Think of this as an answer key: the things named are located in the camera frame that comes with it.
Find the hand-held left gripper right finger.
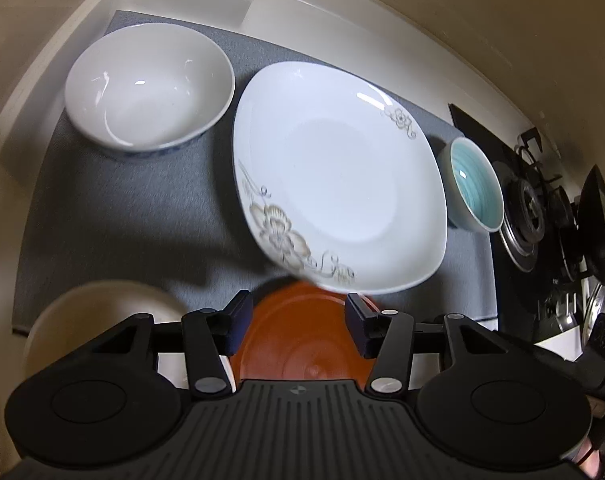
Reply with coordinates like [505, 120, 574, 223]
[345, 292, 513, 398]

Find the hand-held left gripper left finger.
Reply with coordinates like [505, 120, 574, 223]
[85, 290, 256, 402]

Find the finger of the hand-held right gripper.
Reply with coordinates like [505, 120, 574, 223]
[509, 334, 605, 402]

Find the orange round plate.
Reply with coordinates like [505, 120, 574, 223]
[230, 281, 383, 391]

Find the beige bowl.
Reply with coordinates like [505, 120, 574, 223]
[23, 281, 193, 391]

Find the white square floral plate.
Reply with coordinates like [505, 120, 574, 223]
[232, 61, 448, 296]

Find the small teal bowl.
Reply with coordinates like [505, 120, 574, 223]
[436, 136, 505, 233]

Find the large white bowl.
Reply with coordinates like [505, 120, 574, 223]
[65, 22, 236, 161]

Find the person's right hand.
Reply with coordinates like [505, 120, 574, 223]
[576, 437, 605, 480]

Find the metal pot lid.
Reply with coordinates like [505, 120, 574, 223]
[581, 282, 605, 346]

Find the black gas stove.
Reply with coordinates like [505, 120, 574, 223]
[448, 104, 605, 361]

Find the black wok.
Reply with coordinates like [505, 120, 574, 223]
[577, 165, 605, 301]

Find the grey mat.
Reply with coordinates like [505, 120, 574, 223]
[12, 9, 498, 333]

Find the black pan support grate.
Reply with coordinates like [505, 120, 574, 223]
[513, 129, 590, 286]

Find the metal stove burner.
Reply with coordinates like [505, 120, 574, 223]
[499, 175, 549, 273]

